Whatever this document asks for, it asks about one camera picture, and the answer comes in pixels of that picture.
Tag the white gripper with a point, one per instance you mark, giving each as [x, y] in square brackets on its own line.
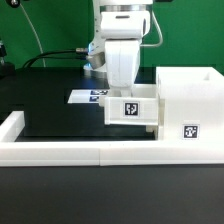
[122, 64]

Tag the white drawer cabinet frame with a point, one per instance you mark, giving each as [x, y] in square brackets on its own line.
[191, 101]

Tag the white drawer box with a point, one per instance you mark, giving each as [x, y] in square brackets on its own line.
[151, 128]
[142, 108]

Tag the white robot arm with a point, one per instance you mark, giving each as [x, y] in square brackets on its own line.
[121, 28]

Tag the black raised platform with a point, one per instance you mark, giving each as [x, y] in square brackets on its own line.
[49, 117]

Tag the white U-shaped fence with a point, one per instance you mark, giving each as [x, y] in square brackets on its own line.
[100, 153]

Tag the black stand at left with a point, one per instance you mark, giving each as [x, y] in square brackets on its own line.
[6, 68]

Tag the white marker plate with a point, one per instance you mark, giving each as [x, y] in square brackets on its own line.
[86, 96]

